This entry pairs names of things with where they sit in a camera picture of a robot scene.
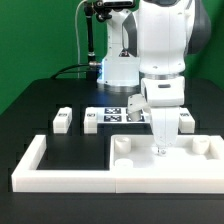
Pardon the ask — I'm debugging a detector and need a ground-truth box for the white U-shaped frame fence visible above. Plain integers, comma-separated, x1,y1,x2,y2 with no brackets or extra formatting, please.
11,135,118,193

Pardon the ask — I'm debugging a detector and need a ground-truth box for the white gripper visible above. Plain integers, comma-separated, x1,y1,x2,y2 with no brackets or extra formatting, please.
127,77,185,156

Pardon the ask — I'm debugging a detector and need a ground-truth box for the marker base plate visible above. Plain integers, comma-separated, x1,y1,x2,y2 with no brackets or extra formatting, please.
95,107,148,124

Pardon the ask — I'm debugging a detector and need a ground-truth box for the black cable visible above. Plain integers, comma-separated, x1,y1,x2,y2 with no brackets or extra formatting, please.
50,63,101,80

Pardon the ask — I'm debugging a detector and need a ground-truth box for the white desk top tray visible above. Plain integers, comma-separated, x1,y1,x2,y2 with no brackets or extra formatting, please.
109,135,224,194

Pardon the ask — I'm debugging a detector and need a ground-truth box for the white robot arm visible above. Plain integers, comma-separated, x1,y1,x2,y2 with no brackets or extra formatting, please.
97,0,211,155

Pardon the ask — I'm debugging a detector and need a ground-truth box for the grey cable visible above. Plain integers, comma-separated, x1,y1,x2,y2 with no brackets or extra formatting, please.
74,0,88,80

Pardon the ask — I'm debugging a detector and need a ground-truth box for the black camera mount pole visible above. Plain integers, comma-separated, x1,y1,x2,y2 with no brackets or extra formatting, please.
84,1,98,81

